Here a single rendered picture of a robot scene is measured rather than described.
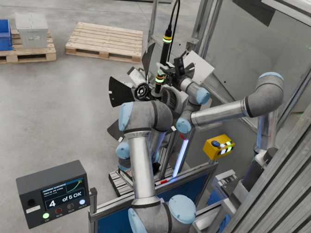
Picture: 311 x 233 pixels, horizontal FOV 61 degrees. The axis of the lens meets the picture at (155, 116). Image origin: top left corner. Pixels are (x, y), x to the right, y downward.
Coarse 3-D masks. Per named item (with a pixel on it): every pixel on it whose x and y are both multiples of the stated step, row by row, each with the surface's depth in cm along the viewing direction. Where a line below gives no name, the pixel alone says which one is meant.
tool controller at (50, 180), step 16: (32, 176) 107; (48, 176) 107; (64, 176) 107; (80, 176) 108; (32, 192) 100; (48, 192) 103; (64, 192) 107; (80, 192) 112; (32, 208) 103; (64, 208) 111; (80, 208) 116; (32, 224) 106
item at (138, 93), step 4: (140, 84) 168; (144, 84) 166; (148, 84) 166; (136, 88) 168; (140, 88) 167; (144, 88) 165; (148, 88) 163; (152, 88) 167; (136, 92) 168; (140, 92) 167; (144, 92) 163; (148, 92) 162; (136, 96) 166; (140, 96) 165; (144, 96) 162; (148, 96) 163; (152, 96) 166; (140, 100) 165; (144, 100) 165; (148, 100) 166; (160, 100) 170
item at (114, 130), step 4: (112, 124) 171; (116, 124) 170; (108, 128) 172; (112, 128) 171; (116, 128) 170; (108, 132) 172; (112, 132) 171; (116, 132) 170; (120, 132) 170; (112, 136) 171; (116, 136) 170; (120, 136) 170; (124, 136) 169
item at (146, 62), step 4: (152, 44) 175; (148, 48) 180; (152, 48) 173; (144, 52) 186; (148, 52) 178; (148, 56) 176; (144, 60) 184; (148, 60) 174; (144, 64) 184; (148, 64) 173; (144, 68) 184; (148, 68) 171
